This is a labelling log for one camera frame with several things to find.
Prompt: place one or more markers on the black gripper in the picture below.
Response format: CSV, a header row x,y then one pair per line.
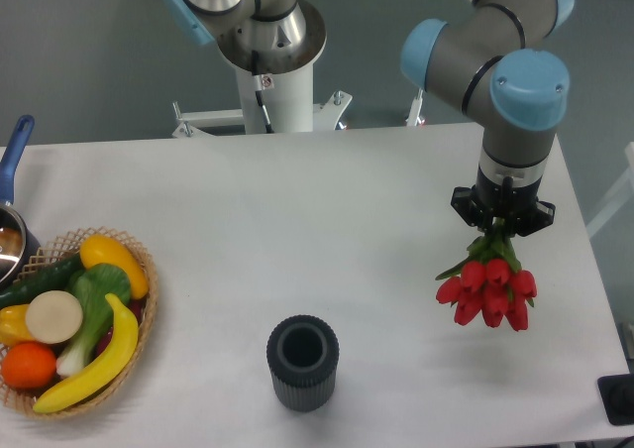
x,y
502,198

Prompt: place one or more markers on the red tulip bouquet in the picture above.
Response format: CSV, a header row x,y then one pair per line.
x,y
489,282

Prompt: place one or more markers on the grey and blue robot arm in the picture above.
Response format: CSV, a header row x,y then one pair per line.
x,y
489,68

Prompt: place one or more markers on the dark grey ribbed vase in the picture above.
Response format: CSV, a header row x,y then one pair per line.
x,y
302,354

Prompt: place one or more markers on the white table clamp right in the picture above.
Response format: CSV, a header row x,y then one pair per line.
x,y
328,116

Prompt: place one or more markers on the white table clamp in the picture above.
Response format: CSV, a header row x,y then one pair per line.
x,y
205,123
328,116

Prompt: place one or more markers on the black device at table edge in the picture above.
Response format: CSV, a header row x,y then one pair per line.
x,y
616,393

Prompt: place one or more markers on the white table clamp left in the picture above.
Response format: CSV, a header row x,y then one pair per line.
x,y
205,123

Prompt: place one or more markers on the red fruit in basket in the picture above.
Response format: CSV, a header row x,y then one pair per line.
x,y
137,307

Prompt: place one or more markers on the yellow banana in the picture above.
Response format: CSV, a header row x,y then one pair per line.
x,y
102,370

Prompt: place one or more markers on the yellow lemon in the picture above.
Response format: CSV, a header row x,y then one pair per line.
x,y
100,249

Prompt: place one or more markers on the green bok choy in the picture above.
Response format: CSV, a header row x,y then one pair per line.
x,y
90,289

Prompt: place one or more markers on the green cucumber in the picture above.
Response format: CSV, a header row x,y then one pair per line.
x,y
52,277

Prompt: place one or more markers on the beige round disc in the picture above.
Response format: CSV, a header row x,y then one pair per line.
x,y
54,317

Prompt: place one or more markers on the orange fruit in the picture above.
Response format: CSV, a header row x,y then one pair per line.
x,y
28,366

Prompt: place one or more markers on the yellow bell pepper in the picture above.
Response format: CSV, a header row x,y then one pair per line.
x,y
13,327

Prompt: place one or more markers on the woven wicker basket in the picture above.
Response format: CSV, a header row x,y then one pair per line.
x,y
60,248

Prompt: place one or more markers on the white frame at right edge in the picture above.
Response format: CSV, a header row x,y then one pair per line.
x,y
617,195

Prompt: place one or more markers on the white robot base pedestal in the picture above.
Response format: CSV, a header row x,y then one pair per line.
x,y
273,62

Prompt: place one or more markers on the blue handled saucepan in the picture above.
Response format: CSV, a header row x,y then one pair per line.
x,y
18,243

